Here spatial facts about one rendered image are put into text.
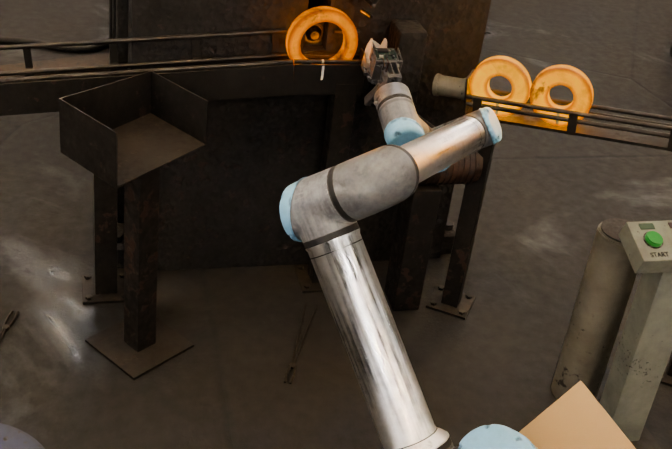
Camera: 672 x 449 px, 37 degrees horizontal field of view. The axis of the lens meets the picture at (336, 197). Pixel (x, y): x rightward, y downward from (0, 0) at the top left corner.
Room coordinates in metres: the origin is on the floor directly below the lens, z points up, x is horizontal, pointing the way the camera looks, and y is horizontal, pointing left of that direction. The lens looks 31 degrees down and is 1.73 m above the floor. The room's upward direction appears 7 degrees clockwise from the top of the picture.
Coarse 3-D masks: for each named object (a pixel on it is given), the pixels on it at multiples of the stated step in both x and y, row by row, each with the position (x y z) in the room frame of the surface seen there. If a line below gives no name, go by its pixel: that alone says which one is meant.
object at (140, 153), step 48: (96, 96) 2.04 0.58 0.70; (144, 96) 2.16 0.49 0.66; (192, 96) 2.08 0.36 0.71; (96, 144) 1.89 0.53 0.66; (144, 144) 2.03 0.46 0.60; (192, 144) 2.04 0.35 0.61; (144, 192) 2.00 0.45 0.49; (144, 240) 2.00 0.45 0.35; (144, 288) 2.00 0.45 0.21; (96, 336) 2.03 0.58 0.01; (144, 336) 2.00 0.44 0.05
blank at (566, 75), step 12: (540, 72) 2.37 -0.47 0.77; (552, 72) 2.34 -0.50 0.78; (564, 72) 2.33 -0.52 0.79; (576, 72) 2.32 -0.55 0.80; (540, 84) 2.34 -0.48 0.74; (552, 84) 2.33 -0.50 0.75; (564, 84) 2.33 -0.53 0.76; (576, 84) 2.32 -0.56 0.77; (588, 84) 2.31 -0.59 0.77; (540, 96) 2.34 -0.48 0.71; (576, 96) 2.32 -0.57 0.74; (588, 96) 2.31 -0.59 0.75; (564, 108) 2.33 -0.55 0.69; (576, 108) 2.31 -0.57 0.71; (588, 108) 2.30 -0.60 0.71; (552, 120) 2.33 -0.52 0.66
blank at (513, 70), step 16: (480, 64) 2.39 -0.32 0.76; (496, 64) 2.38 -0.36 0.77; (512, 64) 2.37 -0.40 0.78; (480, 80) 2.39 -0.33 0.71; (512, 80) 2.37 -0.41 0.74; (528, 80) 2.36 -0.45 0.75; (496, 96) 2.39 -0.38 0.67; (512, 96) 2.36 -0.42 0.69; (528, 96) 2.35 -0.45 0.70; (496, 112) 2.37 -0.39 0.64
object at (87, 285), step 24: (336, 96) 2.39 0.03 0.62; (336, 120) 2.39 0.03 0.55; (336, 144) 2.40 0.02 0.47; (96, 192) 2.21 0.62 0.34; (96, 216) 2.21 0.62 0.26; (96, 240) 2.21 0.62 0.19; (96, 264) 2.20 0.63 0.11; (312, 264) 2.40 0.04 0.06; (96, 288) 2.20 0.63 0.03; (120, 288) 2.24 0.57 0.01; (312, 288) 2.36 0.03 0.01
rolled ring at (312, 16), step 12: (312, 12) 2.39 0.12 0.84; (324, 12) 2.40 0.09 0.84; (336, 12) 2.41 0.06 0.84; (300, 24) 2.38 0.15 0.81; (312, 24) 2.39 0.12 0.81; (336, 24) 2.41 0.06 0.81; (348, 24) 2.42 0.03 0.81; (288, 36) 2.38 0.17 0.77; (300, 36) 2.38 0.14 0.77; (348, 36) 2.42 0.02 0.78; (288, 48) 2.37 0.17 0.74; (300, 48) 2.38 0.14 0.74; (348, 48) 2.42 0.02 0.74
